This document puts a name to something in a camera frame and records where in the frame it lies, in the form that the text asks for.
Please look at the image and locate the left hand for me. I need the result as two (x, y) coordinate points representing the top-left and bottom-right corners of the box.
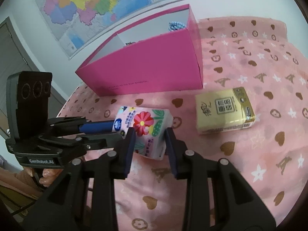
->
(23, 167), (63, 187)

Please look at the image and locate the blue gingham scrunchie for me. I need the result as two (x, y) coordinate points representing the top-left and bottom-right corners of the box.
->
(168, 21), (186, 31)

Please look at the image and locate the pink patterned bed sheet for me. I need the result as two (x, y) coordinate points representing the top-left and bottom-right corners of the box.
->
(59, 17), (307, 230)

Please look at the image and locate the pink cardboard box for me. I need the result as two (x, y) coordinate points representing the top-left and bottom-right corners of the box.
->
(76, 4), (203, 96)

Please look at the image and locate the grey wooden door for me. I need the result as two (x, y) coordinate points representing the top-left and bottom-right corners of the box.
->
(0, 16), (67, 138)

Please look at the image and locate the yellow tissue pack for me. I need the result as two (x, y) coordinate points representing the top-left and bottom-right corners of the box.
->
(195, 87), (255, 135)

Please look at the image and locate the colourful wall map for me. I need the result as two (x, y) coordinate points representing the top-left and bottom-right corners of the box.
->
(35, 0), (178, 58)

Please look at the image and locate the floral tissue pack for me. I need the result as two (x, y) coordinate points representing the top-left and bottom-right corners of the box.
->
(113, 106), (173, 161)

